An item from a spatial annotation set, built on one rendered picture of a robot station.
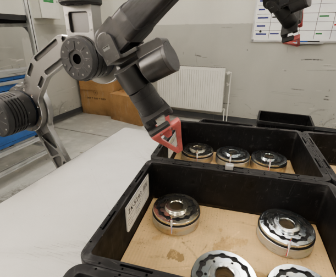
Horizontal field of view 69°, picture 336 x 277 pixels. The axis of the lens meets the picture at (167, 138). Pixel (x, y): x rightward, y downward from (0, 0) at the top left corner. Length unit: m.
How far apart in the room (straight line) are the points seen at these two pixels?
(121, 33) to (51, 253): 0.55
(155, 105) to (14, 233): 0.55
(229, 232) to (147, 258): 0.18
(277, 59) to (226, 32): 0.74
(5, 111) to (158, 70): 0.84
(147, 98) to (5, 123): 0.81
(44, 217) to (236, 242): 0.57
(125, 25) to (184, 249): 0.43
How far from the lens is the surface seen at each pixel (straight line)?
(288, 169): 0.83
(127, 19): 0.48
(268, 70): 3.53
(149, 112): 0.51
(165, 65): 0.46
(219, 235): 0.55
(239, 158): 0.78
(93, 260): 0.38
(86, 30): 0.90
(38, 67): 1.19
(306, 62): 3.54
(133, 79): 0.50
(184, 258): 0.50
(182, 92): 3.68
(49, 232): 0.80
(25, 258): 0.76
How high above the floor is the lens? 1.21
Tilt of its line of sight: 23 degrees down
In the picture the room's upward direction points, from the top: straight up
